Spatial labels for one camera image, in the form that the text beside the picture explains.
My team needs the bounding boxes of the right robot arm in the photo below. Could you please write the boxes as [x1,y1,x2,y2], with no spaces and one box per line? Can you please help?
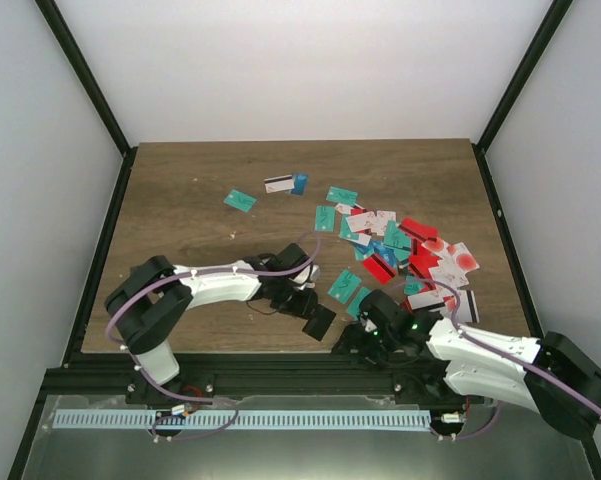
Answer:
[332,290,601,440]

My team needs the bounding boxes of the blue card top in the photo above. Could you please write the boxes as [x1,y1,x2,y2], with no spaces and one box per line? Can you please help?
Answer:
[289,173,308,196]

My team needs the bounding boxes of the white red patterned card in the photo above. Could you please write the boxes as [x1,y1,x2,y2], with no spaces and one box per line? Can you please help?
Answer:
[429,242,480,289]

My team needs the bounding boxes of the black striped card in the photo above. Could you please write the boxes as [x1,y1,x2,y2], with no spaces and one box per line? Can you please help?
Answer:
[302,305,336,341]

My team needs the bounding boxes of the teal VIP card centre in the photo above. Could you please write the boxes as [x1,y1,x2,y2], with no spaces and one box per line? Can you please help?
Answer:
[328,270,361,304]

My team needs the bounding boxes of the red card magnetic stripe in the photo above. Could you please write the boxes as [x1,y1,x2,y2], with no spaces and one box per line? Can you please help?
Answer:
[362,253,396,285]

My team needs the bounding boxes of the teal VIP card top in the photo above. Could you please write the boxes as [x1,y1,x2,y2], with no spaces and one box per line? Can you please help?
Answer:
[326,186,358,206]

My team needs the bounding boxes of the teal card upright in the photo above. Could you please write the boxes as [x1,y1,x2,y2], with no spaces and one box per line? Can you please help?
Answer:
[314,205,336,232]

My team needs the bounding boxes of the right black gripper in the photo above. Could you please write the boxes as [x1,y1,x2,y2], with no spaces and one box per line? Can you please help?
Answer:
[332,323,399,374]

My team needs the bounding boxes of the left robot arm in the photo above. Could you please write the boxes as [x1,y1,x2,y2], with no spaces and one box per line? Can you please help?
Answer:
[105,243,335,404]

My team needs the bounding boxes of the teal card far left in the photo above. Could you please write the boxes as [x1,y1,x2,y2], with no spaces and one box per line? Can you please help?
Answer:
[224,189,256,213]

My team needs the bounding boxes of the light blue slotted strip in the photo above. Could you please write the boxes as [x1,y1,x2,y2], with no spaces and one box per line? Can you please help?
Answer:
[52,409,431,431]

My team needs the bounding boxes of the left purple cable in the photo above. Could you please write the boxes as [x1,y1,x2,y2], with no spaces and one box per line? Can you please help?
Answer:
[104,231,324,442]

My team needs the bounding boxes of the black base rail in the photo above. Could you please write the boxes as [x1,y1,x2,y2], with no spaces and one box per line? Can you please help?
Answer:
[124,352,451,406]

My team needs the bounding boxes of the white card magnetic stripe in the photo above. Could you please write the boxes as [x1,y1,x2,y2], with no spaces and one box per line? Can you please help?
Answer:
[264,175,295,193]

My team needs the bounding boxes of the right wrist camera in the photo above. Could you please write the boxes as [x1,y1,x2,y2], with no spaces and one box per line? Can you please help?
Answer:
[360,316,378,333]

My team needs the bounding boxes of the teal vip card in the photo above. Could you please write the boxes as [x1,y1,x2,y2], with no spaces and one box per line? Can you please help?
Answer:
[326,186,358,206]
[328,270,361,304]

